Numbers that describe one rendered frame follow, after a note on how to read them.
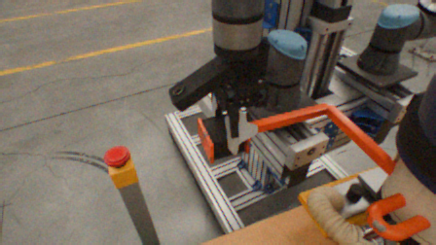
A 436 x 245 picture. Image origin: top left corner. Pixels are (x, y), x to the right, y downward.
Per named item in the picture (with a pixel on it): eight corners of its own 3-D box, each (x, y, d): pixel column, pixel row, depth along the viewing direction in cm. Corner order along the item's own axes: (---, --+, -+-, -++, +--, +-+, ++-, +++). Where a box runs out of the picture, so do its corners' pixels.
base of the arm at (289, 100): (247, 93, 95) (249, 69, 89) (281, 83, 100) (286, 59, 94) (272, 119, 85) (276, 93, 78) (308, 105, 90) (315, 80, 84)
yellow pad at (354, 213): (325, 240, 51) (332, 227, 48) (296, 197, 59) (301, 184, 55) (451, 188, 60) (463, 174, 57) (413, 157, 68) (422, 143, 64)
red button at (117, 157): (108, 175, 73) (104, 166, 70) (105, 157, 78) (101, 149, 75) (134, 167, 75) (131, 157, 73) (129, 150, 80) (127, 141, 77)
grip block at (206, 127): (210, 164, 52) (209, 146, 49) (198, 135, 58) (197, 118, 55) (249, 153, 54) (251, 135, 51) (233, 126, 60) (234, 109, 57)
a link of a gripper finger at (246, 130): (263, 154, 51) (259, 108, 48) (234, 162, 49) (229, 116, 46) (256, 147, 54) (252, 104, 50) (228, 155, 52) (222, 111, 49)
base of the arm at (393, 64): (348, 61, 112) (356, 39, 105) (373, 53, 117) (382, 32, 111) (379, 80, 102) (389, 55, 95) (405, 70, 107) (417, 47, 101)
